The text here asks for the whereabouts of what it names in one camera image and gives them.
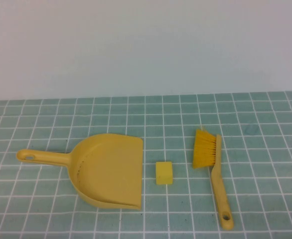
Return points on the yellow plastic dustpan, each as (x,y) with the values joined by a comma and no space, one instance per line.
(111,169)

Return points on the yellow hand brush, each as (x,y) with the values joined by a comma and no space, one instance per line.
(204,149)

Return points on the small yellow foam cube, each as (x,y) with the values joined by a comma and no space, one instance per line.
(164,174)

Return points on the green tiled table mat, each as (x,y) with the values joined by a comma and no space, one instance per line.
(36,119)

